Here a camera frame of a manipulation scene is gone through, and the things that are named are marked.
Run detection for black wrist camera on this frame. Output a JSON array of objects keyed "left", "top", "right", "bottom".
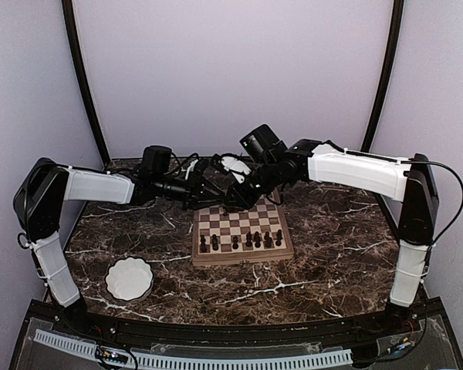
[
  {"left": 140, "top": 145, "right": 172, "bottom": 173},
  {"left": 239, "top": 124, "right": 287, "bottom": 164}
]

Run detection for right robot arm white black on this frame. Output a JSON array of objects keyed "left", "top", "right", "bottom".
[{"left": 218, "top": 135, "right": 441, "bottom": 335}]

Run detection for black left frame post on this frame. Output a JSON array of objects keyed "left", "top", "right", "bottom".
[{"left": 61, "top": 0, "right": 111, "bottom": 165}]

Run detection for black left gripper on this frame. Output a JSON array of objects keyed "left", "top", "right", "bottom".
[{"left": 154, "top": 171, "right": 225, "bottom": 210}]

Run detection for black right frame post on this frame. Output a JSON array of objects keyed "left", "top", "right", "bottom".
[{"left": 360, "top": 0, "right": 404, "bottom": 153}]

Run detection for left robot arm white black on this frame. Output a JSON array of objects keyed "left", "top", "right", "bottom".
[{"left": 12, "top": 158, "right": 225, "bottom": 336}]

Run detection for wooden chess board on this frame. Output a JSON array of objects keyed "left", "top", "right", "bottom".
[{"left": 192, "top": 198, "right": 294, "bottom": 267}]

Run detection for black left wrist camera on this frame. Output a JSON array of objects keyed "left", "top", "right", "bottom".
[{"left": 140, "top": 145, "right": 172, "bottom": 173}]

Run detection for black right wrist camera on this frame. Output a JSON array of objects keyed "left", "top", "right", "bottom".
[{"left": 239, "top": 124, "right": 287, "bottom": 164}]

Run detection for grey slotted cable duct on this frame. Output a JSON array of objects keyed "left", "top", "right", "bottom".
[{"left": 33, "top": 329, "right": 353, "bottom": 369}]

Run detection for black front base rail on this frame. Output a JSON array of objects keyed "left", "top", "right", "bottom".
[{"left": 26, "top": 298, "right": 444, "bottom": 354}]

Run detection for white fluted ceramic bowl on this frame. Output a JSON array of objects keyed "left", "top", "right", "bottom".
[{"left": 105, "top": 257, "right": 154, "bottom": 301}]

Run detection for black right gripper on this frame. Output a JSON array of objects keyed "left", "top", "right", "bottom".
[{"left": 223, "top": 160, "right": 281, "bottom": 210}]

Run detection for black frame post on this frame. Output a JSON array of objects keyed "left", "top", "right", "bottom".
[
  {"left": 61, "top": 0, "right": 111, "bottom": 165},
  {"left": 360, "top": 0, "right": 404, "bottom": 153}
]

